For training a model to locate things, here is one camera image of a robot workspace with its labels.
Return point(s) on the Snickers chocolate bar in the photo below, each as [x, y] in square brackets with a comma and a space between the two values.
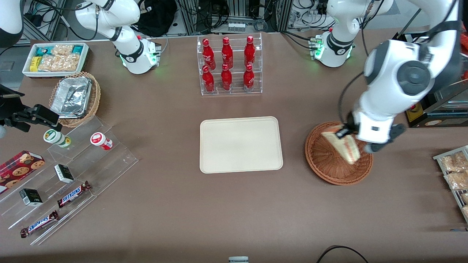
[73, 194]
[39, 224]

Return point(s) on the clear bag of snacks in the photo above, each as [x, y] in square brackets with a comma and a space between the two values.
[457, 180]
[465, 198]
[453, 162]

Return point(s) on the beige plastic tray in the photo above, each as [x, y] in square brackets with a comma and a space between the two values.
[241, 144]

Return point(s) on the yellow snack packet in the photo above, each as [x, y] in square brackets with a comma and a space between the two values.
[35, 64]

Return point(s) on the clear cracker bag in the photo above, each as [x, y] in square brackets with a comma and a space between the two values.
[58, 63]
[62, 50]

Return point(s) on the red cookie box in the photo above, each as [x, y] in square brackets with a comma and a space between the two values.
[18, 168]

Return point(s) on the light wicker basket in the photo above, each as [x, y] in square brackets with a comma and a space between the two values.
[95, 98]

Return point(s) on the green lid white bottle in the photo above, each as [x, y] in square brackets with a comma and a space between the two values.
[55, 137]

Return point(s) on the round brown wicker basket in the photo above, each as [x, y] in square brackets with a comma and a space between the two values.
[325, 166]

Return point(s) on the white snack bin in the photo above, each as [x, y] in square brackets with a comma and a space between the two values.
[86, 58]

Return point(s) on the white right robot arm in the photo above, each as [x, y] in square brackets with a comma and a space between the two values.
[133, 54]

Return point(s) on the small grey object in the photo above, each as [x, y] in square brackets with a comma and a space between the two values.
[238, 259]

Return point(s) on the aluminium foil tray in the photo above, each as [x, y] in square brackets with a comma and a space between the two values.
[71, 96]

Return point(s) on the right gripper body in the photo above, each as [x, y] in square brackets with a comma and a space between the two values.
[8, 107]

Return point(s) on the clear acrylic stepped stand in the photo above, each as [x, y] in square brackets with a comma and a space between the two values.
[109, 160]

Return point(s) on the red lid white bottle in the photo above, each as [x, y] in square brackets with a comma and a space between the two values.
[99, 140]

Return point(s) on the red cola bottle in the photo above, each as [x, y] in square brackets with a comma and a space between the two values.
[248, 78]
[227, 54]
[208, 54]
[226, 79]
[208, 80]
[249, 52]

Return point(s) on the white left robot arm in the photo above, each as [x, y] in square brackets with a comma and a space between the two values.
[409, 73]

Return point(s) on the aluminium profile frame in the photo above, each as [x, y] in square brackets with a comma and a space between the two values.
[190, 16]

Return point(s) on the teal snack packet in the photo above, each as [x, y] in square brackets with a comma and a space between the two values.
[43, 51]
[77, 49]

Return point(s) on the black bag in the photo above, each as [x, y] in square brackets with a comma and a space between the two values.
[159, 16]

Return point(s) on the small black box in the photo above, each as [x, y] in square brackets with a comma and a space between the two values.
[64, 173]
[31, 197]

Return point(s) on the clear acrylic bottle rack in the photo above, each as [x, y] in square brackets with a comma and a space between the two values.
[236, 93]

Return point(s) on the triangular sandwich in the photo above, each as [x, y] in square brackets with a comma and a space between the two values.
[349, 153]

